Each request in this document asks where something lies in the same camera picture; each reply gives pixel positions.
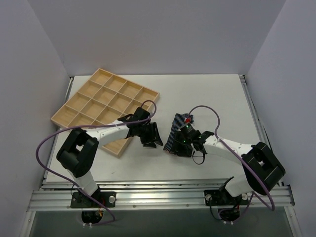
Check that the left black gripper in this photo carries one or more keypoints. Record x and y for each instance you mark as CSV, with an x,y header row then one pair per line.
x,y
150,133

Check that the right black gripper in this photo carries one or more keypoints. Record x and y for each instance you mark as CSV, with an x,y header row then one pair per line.
x,y
181,145

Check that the navy striped underwear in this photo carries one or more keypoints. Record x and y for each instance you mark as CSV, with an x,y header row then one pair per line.
x,y
178,121

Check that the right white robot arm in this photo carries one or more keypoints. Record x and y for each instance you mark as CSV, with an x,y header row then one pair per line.
x,y
262,169

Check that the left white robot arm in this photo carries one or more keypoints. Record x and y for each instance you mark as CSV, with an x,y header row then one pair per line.
x,y
78,152

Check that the wooden compartment tray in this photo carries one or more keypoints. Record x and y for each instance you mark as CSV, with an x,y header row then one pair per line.
x,y
102,99

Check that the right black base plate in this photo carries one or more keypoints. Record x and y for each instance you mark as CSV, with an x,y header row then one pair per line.
x,y
216,197

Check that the aluminium frame rail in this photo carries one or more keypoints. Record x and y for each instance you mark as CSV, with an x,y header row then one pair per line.
x,y
140,195

